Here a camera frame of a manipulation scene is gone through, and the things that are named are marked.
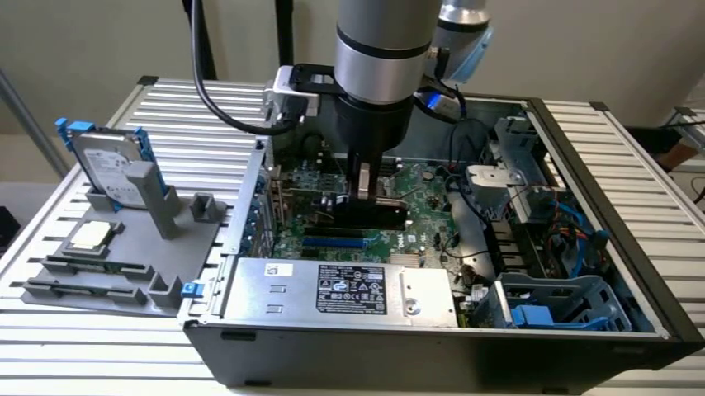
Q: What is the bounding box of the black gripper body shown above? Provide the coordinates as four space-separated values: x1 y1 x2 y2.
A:
331 92 415 161

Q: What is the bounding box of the blue expansion slot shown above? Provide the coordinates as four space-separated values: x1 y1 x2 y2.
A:
300 236 368 251

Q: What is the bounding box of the silver connector with blue light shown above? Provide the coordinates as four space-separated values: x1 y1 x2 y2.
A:
412 89 461 121

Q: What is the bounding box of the green motherboard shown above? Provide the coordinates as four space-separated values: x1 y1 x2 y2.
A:
272 158 500 290

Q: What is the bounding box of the silver power supply unit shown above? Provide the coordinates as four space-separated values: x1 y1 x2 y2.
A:
220 257 459 329

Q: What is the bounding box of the metal drive cage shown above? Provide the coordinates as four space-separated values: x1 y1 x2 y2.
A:
464 116 570 226

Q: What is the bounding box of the black stand pole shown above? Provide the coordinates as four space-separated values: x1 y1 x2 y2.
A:
273 0 295 69

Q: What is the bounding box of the black open PC case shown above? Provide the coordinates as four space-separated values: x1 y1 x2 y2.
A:
178 93 705 389

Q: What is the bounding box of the grey disk bay cage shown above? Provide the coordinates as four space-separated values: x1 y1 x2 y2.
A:
476 272 632 332

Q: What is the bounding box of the grey parts rack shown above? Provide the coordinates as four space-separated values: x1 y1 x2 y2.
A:
19 161 238 318

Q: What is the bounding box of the silver CPU chip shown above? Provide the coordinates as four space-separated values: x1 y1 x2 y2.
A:
68 220 122 252

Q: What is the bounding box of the black camera bracket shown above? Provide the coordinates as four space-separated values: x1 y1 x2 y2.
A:
289 63 345 95

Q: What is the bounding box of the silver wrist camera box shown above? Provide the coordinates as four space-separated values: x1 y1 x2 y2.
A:
261 65 321 125

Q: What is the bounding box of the thin blue wire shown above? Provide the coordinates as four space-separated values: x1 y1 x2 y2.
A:
445 84 492 174

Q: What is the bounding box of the thick black camera cable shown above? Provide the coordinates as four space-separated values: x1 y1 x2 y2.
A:
189 0 307 135

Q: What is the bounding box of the blue SATA wire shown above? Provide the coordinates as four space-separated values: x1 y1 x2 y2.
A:
542 196 611 285

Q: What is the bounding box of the hard disk in blue bracket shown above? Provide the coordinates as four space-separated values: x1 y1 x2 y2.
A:
53 117 166 210

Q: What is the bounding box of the grey metal frame leg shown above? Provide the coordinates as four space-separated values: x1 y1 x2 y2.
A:
0 68 70 181

